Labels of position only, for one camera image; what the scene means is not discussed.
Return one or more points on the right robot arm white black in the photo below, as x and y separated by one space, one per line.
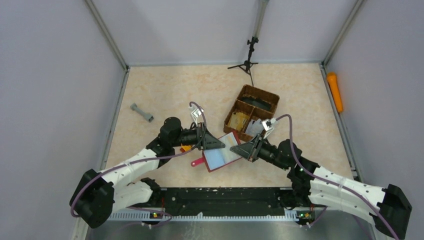
387 208

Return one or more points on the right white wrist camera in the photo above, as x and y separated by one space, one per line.
268 126

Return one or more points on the brown wicker divided basket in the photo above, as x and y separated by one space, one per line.
254 113

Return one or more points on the gold card in basket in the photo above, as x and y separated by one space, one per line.
237 120

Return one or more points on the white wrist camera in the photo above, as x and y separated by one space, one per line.
196 113
268 126

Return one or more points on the black item in basket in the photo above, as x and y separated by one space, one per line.
257 102

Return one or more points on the gold credit card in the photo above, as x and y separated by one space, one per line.
230 141

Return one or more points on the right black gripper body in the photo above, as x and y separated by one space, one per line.
263 150

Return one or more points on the grey plastic connector piece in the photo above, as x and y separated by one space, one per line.
147 116

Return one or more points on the light blue card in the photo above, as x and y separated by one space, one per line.
217 159

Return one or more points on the white perforated cable duct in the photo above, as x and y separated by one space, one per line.
145 216

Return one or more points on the orange flashlight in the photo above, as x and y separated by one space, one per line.
332 81

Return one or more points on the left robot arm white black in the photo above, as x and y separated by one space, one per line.
101 193

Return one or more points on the silver cards in basket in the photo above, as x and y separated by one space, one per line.
254 127

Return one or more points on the black mini tripod stand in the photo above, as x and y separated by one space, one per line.
247 64

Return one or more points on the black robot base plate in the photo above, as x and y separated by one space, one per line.
226 201

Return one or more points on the yellow toy block car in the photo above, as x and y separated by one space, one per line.
185 148

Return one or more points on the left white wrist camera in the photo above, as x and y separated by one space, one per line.
196 113

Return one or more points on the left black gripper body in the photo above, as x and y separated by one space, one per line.
195 134

